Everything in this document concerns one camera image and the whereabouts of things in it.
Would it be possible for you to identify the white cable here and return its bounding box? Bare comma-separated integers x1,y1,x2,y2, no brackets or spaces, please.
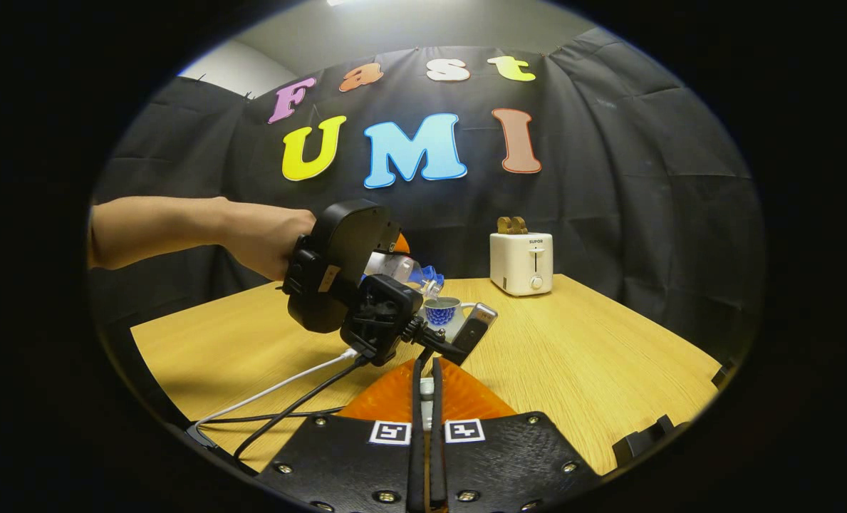
195,348,360,428

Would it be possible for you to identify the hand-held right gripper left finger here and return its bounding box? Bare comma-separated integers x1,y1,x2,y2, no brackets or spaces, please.
256,358,425,513

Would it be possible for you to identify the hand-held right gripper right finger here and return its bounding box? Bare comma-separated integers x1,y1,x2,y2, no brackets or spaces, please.
430,356,602,513

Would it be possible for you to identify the black backdrop cloth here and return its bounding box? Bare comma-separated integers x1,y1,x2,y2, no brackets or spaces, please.
88,27,764,364

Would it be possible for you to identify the white toaster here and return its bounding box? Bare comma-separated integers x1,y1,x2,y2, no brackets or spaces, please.
489,232,554,297

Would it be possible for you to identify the white blue-patterned teacup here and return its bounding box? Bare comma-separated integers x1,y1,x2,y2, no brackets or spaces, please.
423,297,479,344

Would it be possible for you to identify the clear plastic water bottle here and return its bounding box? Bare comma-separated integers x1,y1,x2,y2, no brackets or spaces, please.
364,251,444,300

